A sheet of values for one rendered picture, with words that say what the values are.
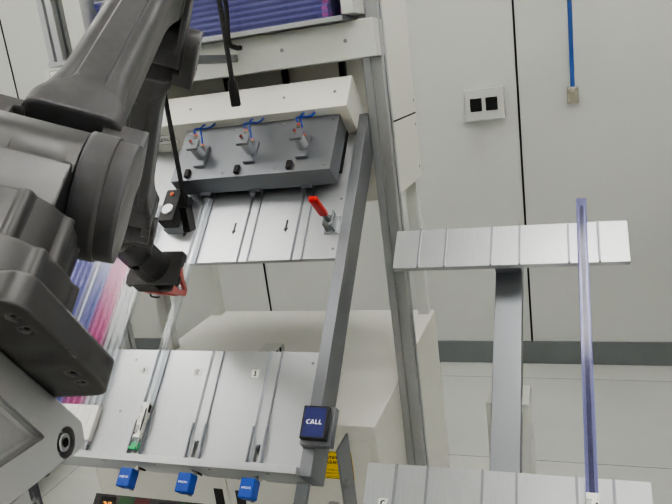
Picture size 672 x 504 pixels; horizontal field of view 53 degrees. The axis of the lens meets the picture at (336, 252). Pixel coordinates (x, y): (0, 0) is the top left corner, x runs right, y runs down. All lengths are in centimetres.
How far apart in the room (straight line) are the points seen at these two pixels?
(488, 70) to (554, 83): 25
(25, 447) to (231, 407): 80
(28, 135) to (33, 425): 16
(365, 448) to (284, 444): 32
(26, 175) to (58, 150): 3
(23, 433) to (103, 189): 14
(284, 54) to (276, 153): 20
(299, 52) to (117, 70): 88
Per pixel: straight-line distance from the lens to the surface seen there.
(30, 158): 40
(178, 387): 121
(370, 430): 135
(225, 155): 137
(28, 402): 36
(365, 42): 133
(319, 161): 126
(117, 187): 40
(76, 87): 49
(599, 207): 283
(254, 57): 141
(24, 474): 36
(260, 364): 115
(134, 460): 118
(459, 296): 297
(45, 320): 31
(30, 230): 36
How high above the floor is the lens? 128
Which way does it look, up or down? 14 degrees down
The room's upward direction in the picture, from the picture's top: 7 degrees counter-clockwise
